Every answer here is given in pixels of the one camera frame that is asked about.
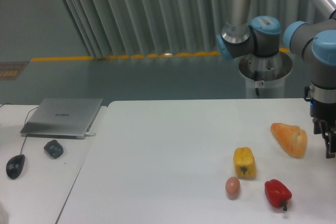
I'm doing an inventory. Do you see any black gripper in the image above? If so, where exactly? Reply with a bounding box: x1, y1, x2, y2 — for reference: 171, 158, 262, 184
303, 84, 335, 158

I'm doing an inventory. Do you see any yellow bell pepper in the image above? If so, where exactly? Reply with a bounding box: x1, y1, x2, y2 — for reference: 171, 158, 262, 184
233, 147, 257, 179

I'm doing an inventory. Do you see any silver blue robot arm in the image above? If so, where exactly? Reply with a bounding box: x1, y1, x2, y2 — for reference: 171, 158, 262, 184
217, 0, 335, 158

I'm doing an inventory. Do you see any red bell pepper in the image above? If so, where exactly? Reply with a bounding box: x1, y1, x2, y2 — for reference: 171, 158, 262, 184
264, 179, 292, 211

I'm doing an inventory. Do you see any golden bread loaf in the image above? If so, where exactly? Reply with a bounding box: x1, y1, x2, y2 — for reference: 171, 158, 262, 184
270, 123, 307, 158

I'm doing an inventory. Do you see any brown egg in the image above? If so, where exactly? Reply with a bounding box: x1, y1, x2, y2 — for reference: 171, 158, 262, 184
225, 177, 240, 197

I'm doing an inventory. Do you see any white usb dongle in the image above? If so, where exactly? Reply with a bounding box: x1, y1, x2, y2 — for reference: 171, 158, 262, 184
86, 132, 96, 137

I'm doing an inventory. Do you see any silver laptop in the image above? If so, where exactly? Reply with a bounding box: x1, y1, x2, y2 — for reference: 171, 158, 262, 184
20, 98, 103, 139

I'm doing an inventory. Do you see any black small case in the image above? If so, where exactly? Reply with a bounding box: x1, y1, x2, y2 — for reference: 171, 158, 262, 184
44, 140, 64, 159

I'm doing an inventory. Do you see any black computer mouse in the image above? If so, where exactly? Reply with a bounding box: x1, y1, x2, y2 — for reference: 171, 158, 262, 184
6, 154, 25, 180

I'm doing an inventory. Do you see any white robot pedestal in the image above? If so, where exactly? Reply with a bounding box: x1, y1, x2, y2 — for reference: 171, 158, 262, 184
238, 51, 293, 99

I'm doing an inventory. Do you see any black mouse cable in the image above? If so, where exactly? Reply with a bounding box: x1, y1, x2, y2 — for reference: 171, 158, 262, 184
0, 103, 36, 155

